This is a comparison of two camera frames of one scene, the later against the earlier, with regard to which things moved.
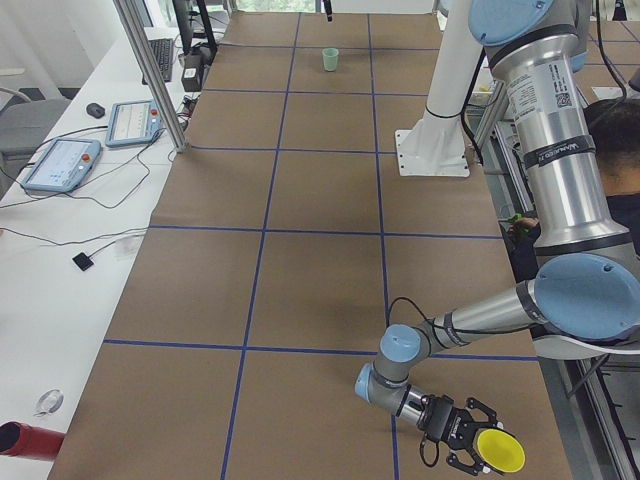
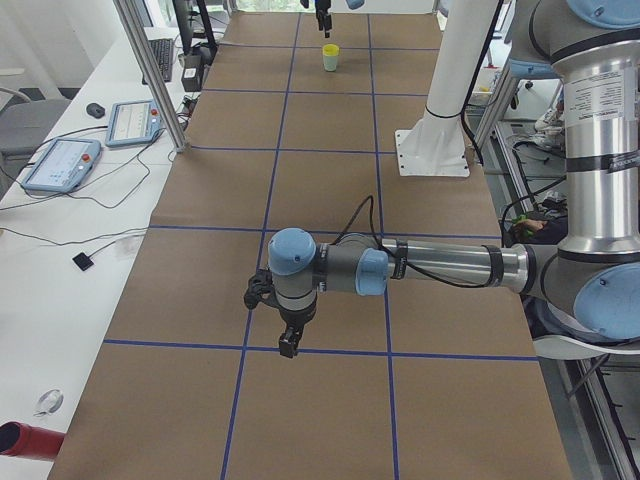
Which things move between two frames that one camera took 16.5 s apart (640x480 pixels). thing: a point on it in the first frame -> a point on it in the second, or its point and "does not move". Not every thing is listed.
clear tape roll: (49, 402) does not move
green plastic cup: (330, 56) does not move
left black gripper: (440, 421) -> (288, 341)
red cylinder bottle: (24, 440) does not move
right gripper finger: (328, 9) -> (323, 16)
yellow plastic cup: (500, 450) -> (330, 50)
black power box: (192, 73) does not move
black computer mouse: (95, 110) does not move
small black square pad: (82, 261) does not move
